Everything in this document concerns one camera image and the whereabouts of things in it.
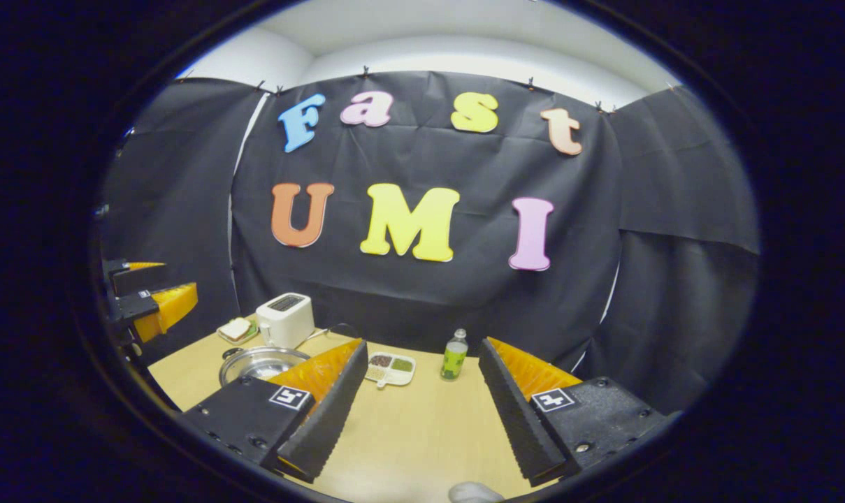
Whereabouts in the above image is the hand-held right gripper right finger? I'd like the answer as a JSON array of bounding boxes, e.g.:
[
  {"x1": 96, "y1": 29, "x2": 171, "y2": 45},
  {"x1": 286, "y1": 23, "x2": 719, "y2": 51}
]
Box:
[{"x1": 478, "y1": 337, "x2": 674, "y2": 488}]

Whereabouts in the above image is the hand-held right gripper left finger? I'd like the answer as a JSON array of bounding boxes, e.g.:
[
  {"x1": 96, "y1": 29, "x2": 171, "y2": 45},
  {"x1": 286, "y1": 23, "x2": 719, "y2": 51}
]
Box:
[{"x1": 183, "y1": 339, "x2": 369, "y2": 484}]

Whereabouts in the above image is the white divided dish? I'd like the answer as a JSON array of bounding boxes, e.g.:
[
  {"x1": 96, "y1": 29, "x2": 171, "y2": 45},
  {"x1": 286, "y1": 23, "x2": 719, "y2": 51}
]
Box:
[{"x1": 365, "y1": 351, "x2": 417, "y2": 389}]

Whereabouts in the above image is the green label drink bottle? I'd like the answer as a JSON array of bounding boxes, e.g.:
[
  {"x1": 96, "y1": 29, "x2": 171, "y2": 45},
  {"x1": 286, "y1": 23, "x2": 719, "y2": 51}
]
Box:
[{"x1": 441, "y1": 328, "x2": 469, "y2": 381}]

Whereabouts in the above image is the white toaster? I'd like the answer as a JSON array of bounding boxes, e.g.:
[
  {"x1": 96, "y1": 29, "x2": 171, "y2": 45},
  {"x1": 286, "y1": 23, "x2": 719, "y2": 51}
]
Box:
[{"x1": 256, "y1": 293, "x2": 316, "y2": 350}]

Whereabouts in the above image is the stainless steel pot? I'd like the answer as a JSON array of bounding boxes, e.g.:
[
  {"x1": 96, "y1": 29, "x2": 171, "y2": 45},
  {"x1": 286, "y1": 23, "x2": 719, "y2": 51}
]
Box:
[{"x1": 219, "y1": 347, "x2": 312, "y2": 388}]

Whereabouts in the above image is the black toaster cable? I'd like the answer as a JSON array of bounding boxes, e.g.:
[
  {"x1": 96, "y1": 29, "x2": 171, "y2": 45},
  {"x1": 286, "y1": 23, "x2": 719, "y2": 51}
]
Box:
[{"x1": 303, "y1": 323, "x2": 360, "y2": 344}]

